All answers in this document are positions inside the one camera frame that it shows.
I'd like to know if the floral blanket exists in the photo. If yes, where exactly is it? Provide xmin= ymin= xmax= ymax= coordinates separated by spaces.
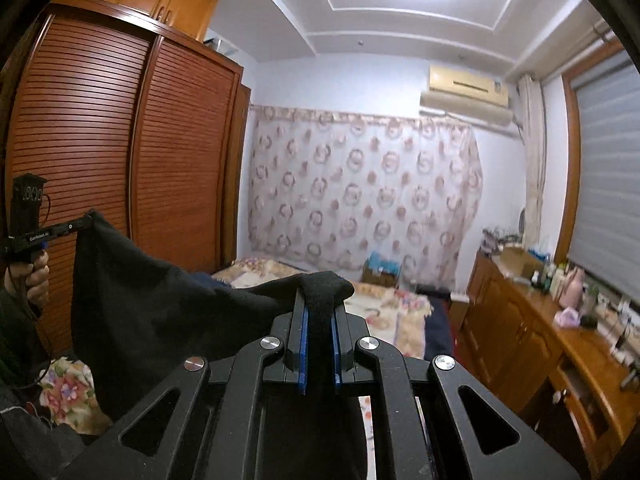
xmin=210 ymin=257 xmax=436 ymax=361

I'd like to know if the ring-patterned sheer curtain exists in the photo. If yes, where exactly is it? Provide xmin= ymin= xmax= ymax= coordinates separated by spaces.
xmin=247 ymin=105 xmax=483 ymax=286

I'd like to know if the stack of folded cloths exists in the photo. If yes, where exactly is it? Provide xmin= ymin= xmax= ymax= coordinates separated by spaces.
xmin=481 ymin=227 xmax=521 ymax=256

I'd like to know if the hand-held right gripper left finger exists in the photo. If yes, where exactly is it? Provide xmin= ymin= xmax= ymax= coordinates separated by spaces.
xmin=57 ymin=290 xmax=308 ymax=480

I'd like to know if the person's grey clothing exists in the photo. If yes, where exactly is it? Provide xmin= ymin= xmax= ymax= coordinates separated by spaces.
xmin=0 ymin=385 xmax=101 ymax=480

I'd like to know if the wooden window frame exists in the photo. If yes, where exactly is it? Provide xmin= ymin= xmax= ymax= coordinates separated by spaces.
xmin=560 ymin=35 xmax=640 ymax=311

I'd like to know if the person's left forearm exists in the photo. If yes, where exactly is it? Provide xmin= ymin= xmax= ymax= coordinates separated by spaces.
xmin=0 ymin=280 xmax=48 ymax=391

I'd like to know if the black printed t-shirt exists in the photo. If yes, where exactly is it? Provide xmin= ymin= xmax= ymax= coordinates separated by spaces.
xmin=70 ymin=210 xmax=371 ymax=480

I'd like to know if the grey window blind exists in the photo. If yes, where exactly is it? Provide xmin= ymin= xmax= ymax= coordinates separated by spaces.
xmin=567 ymin=50 xmax=640 ymax=301

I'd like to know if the wooden louvred wardrobe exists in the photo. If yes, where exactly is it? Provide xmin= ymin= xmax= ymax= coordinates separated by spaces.
xmin=0 ymin=0 xmax=251 ymax=361

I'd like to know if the pink flowered quilt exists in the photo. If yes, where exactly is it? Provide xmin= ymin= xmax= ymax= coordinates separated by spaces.
xmin=37 ymin=357 xmax=113 ymax=436

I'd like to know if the tied beige side curtain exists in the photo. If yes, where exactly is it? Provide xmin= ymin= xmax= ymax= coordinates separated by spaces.
xmin=517 ymin=72 xmax=546 ymax=251

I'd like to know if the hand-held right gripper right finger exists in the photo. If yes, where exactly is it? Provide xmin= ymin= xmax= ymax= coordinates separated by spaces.
xmin=330 ymin=305 xmax=583 ymax=480

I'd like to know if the pink tissue box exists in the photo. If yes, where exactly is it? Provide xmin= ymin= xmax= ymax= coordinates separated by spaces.
xmin=554 ymin=307 xmax=583 ymax=330

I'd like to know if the clear plastic storage box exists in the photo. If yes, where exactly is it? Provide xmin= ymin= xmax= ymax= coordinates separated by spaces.
xmin=202 ymin=37 xmax=238 ymax=58

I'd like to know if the wooden sideboard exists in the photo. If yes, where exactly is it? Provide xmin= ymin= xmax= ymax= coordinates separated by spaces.
xmin=457 ymin=250 xmax=640 ymax=476

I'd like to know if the navy bedsheet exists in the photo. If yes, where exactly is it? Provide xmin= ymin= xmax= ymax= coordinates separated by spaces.
xmin=417 ymin=285 xmax=456 ymax=361

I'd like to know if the navy folded clothing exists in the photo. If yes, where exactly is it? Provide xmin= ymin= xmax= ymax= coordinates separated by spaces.
xmin=192 ymin=271 xmax=233 ymax=291

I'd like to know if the pink thermos jug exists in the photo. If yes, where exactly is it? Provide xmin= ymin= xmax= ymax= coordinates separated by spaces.
xmin=560 ymin=266 xmax=586 ymax=310

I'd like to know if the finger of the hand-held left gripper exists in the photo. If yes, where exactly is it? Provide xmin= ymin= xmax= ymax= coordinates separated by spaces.
xmin=47 ymin=212 xmax=96 ymax=242

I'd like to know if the small cardboard box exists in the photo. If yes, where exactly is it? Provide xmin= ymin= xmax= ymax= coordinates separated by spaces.
xmin=362 ymin=267 xmax=401 ymax=287

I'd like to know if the wall air conditioner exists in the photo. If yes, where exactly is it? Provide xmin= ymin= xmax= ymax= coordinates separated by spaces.
xmin=419 ymin=64 xmax=516 ymax=128

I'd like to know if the open cardboard box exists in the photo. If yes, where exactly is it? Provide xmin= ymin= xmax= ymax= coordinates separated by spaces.
xmin=500 ymin=246 xmax=546 ymax=278

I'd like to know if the person's left hand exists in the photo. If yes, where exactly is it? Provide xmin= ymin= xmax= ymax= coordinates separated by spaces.
xmin=4 ymin=250 xmax=51 ymax=311

